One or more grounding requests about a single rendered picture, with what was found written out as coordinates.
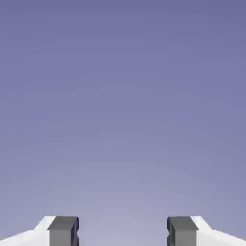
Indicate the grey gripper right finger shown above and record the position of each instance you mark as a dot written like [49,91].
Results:
[184,233]

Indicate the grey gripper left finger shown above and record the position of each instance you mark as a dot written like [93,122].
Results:
[59,233]

